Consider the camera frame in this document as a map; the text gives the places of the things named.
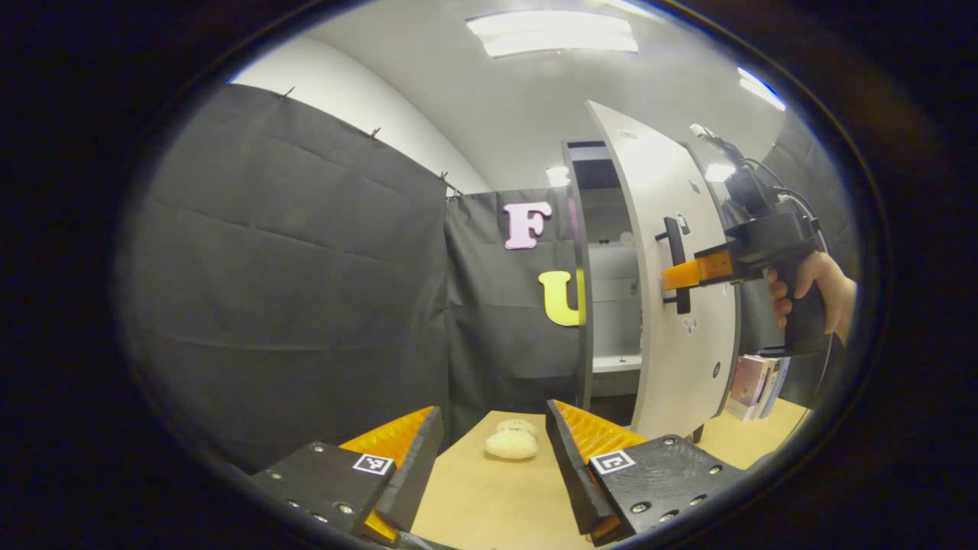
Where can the white grey box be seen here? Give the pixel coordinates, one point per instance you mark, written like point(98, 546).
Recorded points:
point(781, 378)

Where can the grey cabinet door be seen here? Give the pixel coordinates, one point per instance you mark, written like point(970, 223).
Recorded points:
point(665, 367)

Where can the pink white box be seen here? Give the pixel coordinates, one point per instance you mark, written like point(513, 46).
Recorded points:
point(747, 382)

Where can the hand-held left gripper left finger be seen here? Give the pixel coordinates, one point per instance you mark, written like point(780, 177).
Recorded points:
point(420, 466)

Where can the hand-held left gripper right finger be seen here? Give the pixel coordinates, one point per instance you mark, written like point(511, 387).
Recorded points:
point(569, 473)

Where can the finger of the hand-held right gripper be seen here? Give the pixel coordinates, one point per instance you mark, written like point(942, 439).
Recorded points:
point(699, 270)

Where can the large ceiling light panel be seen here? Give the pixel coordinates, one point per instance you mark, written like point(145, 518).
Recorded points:
point(554, 32)

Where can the dark grey cabinet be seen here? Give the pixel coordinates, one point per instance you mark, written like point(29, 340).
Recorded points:
point(578, 344)

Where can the black backdrop cloth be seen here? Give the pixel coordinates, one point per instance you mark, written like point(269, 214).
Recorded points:
point(290, 267)

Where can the yellow plush toy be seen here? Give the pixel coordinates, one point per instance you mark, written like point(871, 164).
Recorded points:
point(510, 443)

